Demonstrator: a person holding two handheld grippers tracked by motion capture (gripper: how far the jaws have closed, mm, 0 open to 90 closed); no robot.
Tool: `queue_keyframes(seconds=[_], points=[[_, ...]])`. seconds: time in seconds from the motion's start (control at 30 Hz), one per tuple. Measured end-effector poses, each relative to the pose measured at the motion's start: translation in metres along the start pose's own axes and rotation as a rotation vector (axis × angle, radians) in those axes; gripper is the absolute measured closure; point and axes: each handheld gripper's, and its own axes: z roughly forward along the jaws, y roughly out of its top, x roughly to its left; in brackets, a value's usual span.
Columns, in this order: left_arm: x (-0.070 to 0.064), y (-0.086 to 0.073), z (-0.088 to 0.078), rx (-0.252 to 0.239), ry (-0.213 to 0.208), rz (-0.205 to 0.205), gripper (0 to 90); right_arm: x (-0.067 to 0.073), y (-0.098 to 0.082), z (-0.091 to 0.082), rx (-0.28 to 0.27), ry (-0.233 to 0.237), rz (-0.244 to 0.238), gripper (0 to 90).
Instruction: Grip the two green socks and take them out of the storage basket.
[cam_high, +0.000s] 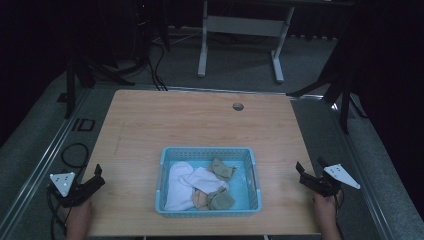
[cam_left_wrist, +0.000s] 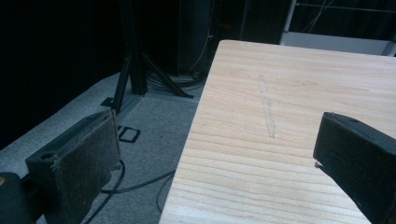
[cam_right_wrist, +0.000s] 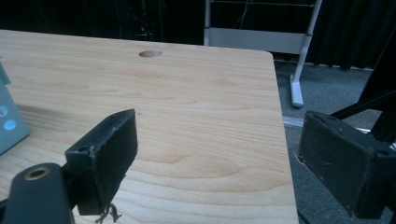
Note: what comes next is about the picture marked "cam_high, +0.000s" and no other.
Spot black tripod stand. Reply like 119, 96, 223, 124
285, 36, 369, 135
64, 54, 136, 120

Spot metal floor rail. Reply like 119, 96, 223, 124
0, 87, 93, 240
328, 98, 396, 240

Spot beige sock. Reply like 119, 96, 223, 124
192, 188, 211, 211

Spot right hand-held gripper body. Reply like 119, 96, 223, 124
298, 163, 362, 198

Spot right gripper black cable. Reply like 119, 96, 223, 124
334, 190, 346, 240

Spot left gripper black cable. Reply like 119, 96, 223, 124
45, 188, 69, 240

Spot black rectangular floor bracket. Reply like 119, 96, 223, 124
71, 117, 97, 132

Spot small white sock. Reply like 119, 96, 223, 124
180, 166, 231, 196

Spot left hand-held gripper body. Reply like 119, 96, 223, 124
47, 172, 98, 208

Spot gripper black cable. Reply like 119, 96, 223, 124
45, 188, 69, 240
334, 190, 346, 240

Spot person's left hand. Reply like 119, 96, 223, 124
60, 196, 94, 224

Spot white desk frame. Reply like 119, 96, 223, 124
196, 0, 297, 84

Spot light blue plastic basket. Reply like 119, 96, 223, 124
154, 146, 264, 219

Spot person's right hand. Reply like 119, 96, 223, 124
312, 191, 342, 222

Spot olive green sock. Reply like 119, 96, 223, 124
207, 157, 237, 182
205, 186, 236, 211

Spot dark computer tower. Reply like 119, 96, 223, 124
132, 0, 160, 66

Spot black looped floor cable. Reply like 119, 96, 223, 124
60, 142, 91, 170

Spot black hanging cables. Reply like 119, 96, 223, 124
145, 42, 169, 92

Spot large white sock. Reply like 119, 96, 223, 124
164, 161, 196, 212

